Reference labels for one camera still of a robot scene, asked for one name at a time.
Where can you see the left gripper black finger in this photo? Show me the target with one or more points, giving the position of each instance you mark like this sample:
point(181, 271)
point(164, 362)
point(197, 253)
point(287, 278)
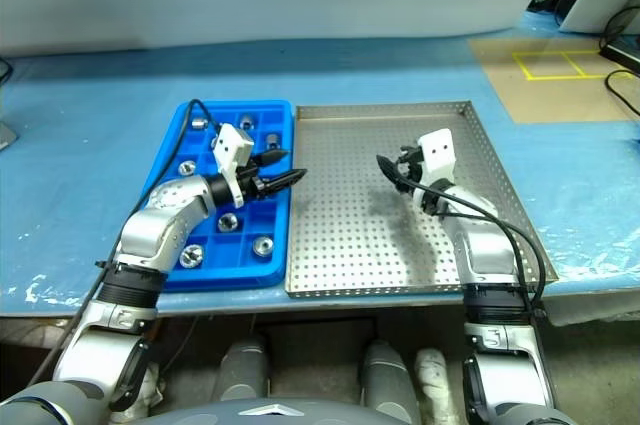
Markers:
point(275, 154)
point(287, 178)

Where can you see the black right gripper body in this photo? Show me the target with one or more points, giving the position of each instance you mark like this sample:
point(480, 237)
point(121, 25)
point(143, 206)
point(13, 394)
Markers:
point(410, 160)

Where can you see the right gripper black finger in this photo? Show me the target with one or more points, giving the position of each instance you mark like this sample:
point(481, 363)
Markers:
point(386, 165)
point(401, 186)

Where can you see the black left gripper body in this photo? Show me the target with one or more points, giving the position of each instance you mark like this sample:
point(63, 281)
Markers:
point(252, 185)

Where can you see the metal nut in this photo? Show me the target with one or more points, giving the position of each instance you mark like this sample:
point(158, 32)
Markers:
point(262, 246)

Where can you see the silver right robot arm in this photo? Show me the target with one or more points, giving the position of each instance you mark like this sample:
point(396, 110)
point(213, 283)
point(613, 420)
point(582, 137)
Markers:
point(485, 250)

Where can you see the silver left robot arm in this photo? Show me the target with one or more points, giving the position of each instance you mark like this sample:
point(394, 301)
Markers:
point(150, 230)

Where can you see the blue compartment tray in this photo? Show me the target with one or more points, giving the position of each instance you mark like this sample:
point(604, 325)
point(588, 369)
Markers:
point(265, 215)

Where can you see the perforated metal tray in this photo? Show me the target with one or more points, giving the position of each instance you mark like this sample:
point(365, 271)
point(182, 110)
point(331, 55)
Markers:
point(340, 170)

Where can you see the brown cardboard mat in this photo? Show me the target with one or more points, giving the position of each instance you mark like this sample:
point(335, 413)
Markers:
point(560, 100)

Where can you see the blue plastic table cover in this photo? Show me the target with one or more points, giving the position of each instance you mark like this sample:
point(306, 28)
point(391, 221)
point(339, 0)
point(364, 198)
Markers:
point(75, 170)

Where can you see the grey rounded robot leg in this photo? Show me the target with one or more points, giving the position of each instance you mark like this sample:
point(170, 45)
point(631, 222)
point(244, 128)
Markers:
point(245, 367)
point(387, 375)

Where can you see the white crumpled cloth bundle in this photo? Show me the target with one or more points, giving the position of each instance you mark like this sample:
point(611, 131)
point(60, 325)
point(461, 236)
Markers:
point(150, 392)
point(432, 370)

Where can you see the translucent white plastic bin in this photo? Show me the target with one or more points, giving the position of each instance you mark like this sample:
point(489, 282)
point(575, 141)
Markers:
point(595, 307)

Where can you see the grey robot torso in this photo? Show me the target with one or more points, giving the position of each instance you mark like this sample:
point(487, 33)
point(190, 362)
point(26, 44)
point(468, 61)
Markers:
point(285, 412)

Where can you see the black flat device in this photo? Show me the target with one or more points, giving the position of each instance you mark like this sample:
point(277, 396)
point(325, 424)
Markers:
point(622, 54)

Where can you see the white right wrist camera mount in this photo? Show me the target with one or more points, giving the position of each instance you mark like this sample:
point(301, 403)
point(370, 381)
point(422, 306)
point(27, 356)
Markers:
point(440, 155)

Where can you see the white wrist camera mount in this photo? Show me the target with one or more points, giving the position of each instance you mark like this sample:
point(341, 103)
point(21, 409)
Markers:
point(440, 155)
point(230, 145)

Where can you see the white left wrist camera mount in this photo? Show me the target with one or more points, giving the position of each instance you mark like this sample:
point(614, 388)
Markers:
point(230, 145)

